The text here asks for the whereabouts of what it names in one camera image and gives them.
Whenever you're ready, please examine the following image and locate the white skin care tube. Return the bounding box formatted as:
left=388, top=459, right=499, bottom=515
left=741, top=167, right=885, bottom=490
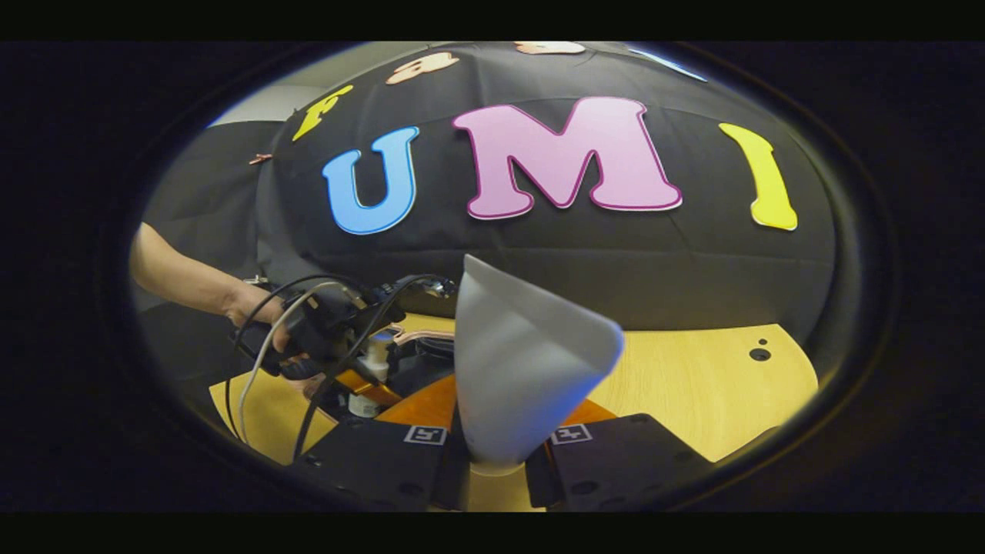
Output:
left=454, top=254, right=625, bottom=476

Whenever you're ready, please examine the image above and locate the black cable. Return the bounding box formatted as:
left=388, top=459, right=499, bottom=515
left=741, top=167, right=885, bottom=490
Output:
left=292, top=274, right=443, bottom=464

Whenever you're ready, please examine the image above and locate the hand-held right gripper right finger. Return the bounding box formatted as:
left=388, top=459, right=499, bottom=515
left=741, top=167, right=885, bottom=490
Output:
left=526, top=398, right=713, bottom=512

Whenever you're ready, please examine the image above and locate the pink suitcase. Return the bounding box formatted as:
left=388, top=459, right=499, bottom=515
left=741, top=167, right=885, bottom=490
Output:
left=383, top=323, right=459, bottom=405

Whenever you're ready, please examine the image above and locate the black backdrop cloth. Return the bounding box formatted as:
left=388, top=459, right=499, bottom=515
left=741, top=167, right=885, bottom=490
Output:
left=132, top=42, right=838, bottom=401

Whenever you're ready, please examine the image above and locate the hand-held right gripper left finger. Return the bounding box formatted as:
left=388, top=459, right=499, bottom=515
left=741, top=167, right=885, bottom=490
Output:
left=289, top=374, right=472, bottom=512

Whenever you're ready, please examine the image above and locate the white pump bottle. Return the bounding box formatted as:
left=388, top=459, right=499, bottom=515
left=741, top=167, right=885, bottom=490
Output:
left=348, top=331, right=395, bottom=419

